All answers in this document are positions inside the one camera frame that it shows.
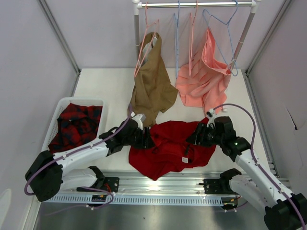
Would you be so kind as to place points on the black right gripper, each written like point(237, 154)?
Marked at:
point(199, 133)

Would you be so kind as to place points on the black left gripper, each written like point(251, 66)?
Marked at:
point(147, 142)

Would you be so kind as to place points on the red skirt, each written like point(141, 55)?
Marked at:
point(172, 152)

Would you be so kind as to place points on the pink wire hanger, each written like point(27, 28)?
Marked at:
point(192, 18)

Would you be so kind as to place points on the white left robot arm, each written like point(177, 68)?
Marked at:
point(51, 173)

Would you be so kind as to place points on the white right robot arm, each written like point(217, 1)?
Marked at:
point(282, 209)

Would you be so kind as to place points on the tan brown skirt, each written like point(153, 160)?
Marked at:
point(153, 92)

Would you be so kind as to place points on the salmon pink skirt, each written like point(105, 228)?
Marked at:
point(203, 81)

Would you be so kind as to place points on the light blue empty hanger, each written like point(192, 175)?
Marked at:
point(176, 37)

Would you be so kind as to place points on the blue hanger with pink skirt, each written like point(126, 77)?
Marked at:
point(224, 51)

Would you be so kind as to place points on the pink hanger with brown skirt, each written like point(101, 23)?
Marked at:
point(142, 48)

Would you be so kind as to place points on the red plaid garment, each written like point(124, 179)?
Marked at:
point(77, 125)

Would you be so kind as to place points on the white plastic basket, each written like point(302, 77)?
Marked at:
point(82, 101)

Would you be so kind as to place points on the metal clothes rack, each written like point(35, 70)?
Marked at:
point(189, 7)

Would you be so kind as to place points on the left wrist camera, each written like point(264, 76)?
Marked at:
point(139, 119)

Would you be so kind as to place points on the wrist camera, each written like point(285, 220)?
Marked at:
point(139, 119)
point(211, 114)

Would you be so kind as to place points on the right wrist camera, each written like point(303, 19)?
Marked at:
point(211, 114)

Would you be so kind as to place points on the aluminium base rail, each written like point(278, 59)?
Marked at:
point(175, 188)

